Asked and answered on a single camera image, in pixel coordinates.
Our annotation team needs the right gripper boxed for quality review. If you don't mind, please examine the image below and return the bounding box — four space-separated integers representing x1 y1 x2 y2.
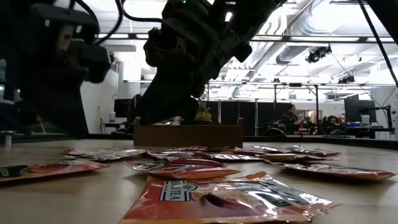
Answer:
136 12 253 126

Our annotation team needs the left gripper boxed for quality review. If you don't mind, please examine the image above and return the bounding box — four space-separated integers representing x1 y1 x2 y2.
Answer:
6 4 111 140

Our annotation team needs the orange peach tea packet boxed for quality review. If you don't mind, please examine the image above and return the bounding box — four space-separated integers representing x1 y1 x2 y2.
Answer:
119 170 342 224
0 159 110 184
123 159 241 181
63 147 147 163
263 159 397 182

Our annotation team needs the wooden three-compartment box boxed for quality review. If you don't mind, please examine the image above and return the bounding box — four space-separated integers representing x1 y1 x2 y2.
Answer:
133 117 244 149

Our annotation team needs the black computer monitor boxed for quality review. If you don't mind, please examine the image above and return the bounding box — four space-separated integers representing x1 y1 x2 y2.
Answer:
343 98 377 123
113 98 135 119

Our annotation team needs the person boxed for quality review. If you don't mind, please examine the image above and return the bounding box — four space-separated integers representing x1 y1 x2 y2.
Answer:
322 114 343 135
280 103 302 136

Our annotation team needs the black ceiling spotlight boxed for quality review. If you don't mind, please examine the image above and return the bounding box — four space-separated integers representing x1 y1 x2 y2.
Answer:
337 75 356 85
305 44 333 64

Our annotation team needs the black office desk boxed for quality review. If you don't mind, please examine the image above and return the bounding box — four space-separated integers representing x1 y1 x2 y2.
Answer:
345 126 396 140

